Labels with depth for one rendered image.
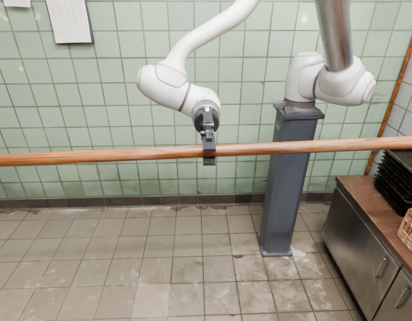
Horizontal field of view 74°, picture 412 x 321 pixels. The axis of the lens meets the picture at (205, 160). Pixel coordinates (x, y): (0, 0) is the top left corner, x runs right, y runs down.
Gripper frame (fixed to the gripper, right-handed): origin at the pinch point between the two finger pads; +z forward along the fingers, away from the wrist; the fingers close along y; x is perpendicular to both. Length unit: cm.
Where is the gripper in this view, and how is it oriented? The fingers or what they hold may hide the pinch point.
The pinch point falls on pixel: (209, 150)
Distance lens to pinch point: 66.0
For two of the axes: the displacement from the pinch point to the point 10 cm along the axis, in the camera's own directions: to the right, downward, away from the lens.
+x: -10.0, 0.2, -0.2
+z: 0.3, 5.0, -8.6
